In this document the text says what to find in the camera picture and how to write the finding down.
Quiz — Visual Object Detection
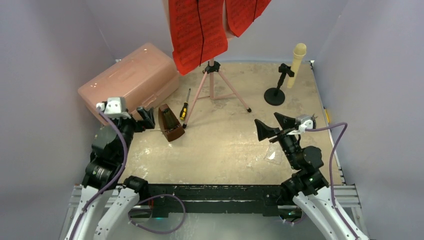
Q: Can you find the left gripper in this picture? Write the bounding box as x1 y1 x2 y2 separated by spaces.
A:
101 105 155 160

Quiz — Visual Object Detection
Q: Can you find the clear metronome cover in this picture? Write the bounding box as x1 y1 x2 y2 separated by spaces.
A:
263 144 283 165

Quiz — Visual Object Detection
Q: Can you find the brown metronome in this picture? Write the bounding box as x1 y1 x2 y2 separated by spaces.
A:
158 104 185 142

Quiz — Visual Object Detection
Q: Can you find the cream microphone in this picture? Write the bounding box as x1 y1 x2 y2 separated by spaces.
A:
287 43 307 89

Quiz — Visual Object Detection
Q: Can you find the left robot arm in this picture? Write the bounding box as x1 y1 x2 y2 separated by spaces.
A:
65 103 155 240

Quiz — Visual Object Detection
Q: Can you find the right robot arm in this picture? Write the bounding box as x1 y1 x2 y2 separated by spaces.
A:
254 112 369 240

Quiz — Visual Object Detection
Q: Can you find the black microphone stand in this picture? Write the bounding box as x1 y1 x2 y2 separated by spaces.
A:
264 63 295 106

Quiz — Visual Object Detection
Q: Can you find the pink plastic storage box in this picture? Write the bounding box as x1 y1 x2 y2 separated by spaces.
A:
77 43 180 124

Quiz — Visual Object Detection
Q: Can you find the yellow black screwdriver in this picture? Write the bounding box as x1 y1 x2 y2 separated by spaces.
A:
179 88 191 121

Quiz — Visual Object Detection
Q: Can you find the pink tripod music stand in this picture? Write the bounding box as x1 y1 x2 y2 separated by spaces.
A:
182 58 252 129

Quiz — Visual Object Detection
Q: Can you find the red sheet music left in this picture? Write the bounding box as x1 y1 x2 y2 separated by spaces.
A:
167 0 228 76

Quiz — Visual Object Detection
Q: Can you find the red sheet music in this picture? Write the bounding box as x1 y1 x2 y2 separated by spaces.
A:
167 0 228 76
225 0 271 37

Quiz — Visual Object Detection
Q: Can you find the red sheet music right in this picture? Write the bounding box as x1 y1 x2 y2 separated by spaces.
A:
225 0 271 37

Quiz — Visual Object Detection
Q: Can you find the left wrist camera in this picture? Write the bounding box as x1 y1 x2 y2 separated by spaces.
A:
96 97 131 120

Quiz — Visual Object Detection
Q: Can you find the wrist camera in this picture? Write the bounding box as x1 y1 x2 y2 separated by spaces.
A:
287 114 317 135
96 97 131 120

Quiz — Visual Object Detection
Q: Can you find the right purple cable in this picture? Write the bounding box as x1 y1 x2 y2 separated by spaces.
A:
304 122 360 240

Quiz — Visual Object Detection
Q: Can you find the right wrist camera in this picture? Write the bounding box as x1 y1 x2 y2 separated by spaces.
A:
287 114 317 135

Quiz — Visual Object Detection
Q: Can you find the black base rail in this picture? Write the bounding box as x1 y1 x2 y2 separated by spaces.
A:
148 183 296 218

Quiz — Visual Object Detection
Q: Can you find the aluminium frame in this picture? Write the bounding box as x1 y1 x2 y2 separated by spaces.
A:
60 185 368 240

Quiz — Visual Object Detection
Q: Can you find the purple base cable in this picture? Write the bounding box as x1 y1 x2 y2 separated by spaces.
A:
127 194 187 235

